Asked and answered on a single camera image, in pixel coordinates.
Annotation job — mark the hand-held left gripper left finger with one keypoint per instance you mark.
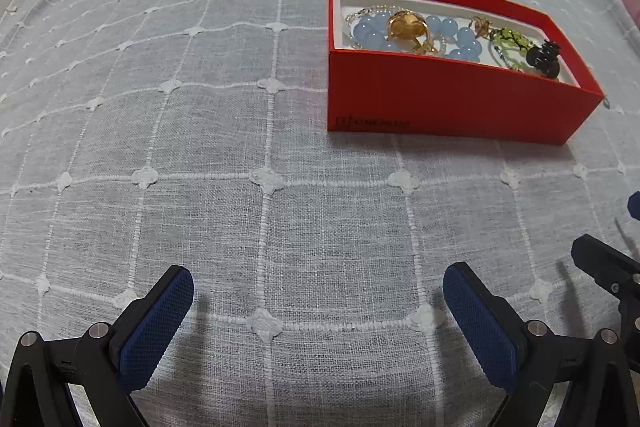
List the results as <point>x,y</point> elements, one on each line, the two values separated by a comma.
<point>160,322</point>

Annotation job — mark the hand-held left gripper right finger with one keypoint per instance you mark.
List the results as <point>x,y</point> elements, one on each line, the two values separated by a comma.
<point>480,322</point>

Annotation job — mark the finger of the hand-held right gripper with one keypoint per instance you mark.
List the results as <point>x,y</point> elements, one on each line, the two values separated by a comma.
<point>605,259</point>
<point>636,206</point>

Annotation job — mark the black hair clip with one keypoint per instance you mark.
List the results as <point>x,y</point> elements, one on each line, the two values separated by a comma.
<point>542,59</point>

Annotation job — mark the red jewelry box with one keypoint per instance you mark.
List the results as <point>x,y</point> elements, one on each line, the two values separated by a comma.
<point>425,97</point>

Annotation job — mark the small gold hair clip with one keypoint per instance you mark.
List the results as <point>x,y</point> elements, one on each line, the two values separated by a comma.
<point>481,26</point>

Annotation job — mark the large amber gold hair clip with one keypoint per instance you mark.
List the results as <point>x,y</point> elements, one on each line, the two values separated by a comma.
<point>407,27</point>

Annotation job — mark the grey checked blanket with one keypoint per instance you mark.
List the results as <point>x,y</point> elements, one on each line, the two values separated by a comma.
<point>200,157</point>

